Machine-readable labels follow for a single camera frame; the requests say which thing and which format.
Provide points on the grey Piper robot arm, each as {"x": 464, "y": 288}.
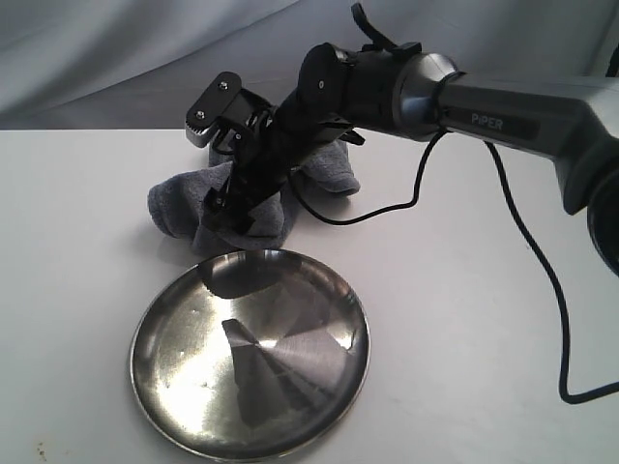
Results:
{"x": 407, "y": 93}

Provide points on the round stainless steel plate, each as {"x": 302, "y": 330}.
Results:
{"x": 250, "y": 355}

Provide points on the wrist camera with black bracket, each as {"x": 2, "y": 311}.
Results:
{"x": 225, "y": 106}

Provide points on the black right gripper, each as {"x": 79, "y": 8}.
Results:
{"x": 297, "y": 138}

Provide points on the black stand pole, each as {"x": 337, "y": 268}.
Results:
{"x": 612, "y": 67}

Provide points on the grey terry towel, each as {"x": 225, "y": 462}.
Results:
{"x": 176, "y": 205}

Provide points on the white backdrop cloth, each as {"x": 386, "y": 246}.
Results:
{"x": 141, "y": 64}

